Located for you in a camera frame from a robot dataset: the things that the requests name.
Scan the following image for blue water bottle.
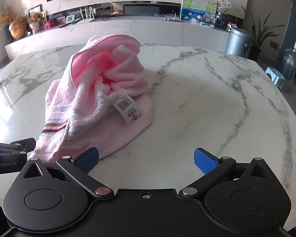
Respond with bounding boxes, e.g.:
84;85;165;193
281;40;296;81

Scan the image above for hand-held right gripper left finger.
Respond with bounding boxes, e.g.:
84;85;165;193
15;147;114;199

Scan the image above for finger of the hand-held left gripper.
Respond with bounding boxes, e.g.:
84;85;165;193
0;138;37;155

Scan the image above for silver trash can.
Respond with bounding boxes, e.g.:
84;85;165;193
224;27;254;59

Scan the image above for light wooden picture frame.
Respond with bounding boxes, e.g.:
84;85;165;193
38;10;48;30

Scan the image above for white router with antennas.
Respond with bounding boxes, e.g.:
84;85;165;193
75;7;96;24

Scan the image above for dark flower vase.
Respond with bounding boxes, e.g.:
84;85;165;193
4;25;14;44

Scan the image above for marble television console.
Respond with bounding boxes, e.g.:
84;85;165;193
5;17;230;60

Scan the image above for dark glass jar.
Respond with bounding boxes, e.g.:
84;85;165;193
215;12;229;29

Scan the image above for pink towel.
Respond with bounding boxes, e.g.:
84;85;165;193
35;35;153;165

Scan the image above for lotus pond painting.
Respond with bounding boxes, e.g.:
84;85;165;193
180;0;218;26

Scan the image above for black picture frame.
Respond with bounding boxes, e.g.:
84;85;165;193
28;4;42;18

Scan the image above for wooden gourd ornament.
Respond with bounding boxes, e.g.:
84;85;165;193
9;16;28;40

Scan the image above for small blue plastic stool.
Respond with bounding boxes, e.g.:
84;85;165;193
264;67;286;91

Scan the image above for brown teddy bear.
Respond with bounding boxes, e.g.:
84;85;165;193
28;12;43;35

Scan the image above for dried flower bunch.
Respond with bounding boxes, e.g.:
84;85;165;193
0;7;14;26

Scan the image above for potted green plant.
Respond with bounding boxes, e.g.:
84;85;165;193
240;5;287;62

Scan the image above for round paper fan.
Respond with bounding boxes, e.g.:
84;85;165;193
214;0;234;14

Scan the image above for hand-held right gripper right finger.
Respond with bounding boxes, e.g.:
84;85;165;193
179;148;279;198

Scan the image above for black cables bundle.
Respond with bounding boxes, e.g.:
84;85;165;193
95;6;125;22

